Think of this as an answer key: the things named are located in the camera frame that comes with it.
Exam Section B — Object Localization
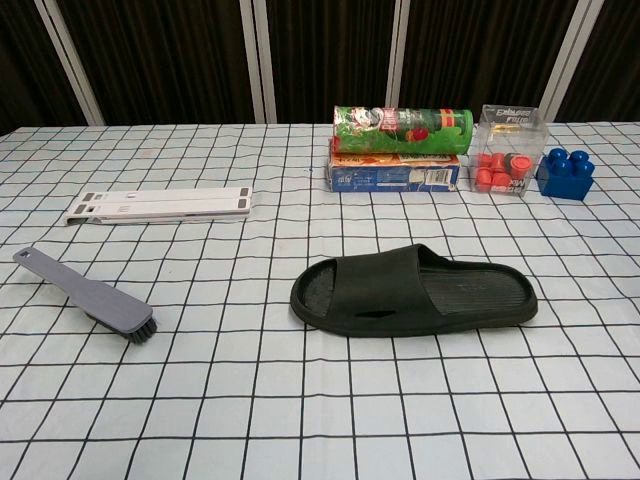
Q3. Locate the black rubber slipper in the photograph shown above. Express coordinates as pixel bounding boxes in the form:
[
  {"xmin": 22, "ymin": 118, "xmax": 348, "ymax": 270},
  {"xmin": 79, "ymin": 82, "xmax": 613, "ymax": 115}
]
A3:
[{"xmin": 290, "ymin": 243, "xmax": 539, "ymax": 338}]

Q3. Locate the grey handled scrub brush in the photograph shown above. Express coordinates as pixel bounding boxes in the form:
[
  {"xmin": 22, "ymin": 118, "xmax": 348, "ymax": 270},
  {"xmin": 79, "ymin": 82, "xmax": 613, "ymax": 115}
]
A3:
[{"xmin": 13, "ymin": 246, "xmax": 158, "ymax": 345}]

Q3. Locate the blue orange cardboard box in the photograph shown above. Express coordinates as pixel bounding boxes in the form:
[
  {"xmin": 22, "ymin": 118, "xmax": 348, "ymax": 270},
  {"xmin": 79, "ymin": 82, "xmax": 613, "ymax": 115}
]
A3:
[{"xmin": 327, "ymin": 138, "xmax": 461, "ymax": 193}]

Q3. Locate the green chips can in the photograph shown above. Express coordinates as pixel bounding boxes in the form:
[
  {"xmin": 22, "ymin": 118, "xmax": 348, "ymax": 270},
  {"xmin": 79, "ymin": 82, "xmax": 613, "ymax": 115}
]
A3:
[{"xmin": 332, "ymin": 104, "xmax": 475, "ymax": 156}]

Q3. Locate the white paper strip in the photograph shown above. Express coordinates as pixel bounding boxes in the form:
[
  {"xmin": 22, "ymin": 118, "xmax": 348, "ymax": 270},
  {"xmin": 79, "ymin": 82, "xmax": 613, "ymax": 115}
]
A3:
[{"xmin": 65, "ymin": 187, "xmax": 253, "ymax": 227}]

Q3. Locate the white checked tablecloth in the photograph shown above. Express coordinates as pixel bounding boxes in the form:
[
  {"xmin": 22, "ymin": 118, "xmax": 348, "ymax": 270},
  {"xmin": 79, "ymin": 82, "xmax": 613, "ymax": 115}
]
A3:
[{"xmin": 0, "ymin": 121, "xmax": 640, "ymax": 480}]

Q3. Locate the clear box with red caps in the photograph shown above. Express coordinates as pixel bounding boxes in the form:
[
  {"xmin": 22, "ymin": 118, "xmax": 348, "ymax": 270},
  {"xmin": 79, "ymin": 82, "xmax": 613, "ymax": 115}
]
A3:
[{"xmin": 468, "ymin": 104, "xmax": 550, "ymax": 198}]

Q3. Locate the blue building block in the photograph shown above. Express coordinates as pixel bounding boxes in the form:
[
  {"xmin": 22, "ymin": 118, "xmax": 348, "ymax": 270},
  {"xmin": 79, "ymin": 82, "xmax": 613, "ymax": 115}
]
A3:
[{"xmin": 536, "ymin": 147, "xmax": 597, "ymax": 202}]

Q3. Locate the white partition post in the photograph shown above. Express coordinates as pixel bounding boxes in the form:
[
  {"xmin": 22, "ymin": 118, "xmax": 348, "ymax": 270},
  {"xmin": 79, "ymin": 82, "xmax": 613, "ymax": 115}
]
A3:
[
  {"xmin": 387, "ymin": 0, "xmax": 418, "ymax": 123},
  {"xmin": 34, "ymin": 0, "xmax": 104, "ymax": 126},
  {"xmin": 238, "ymin": 0, "xmax": 278, "ymax": 124},
  {"xmin": 538, "ymin": 0, "xmax": 596, "ymax": 123}
]

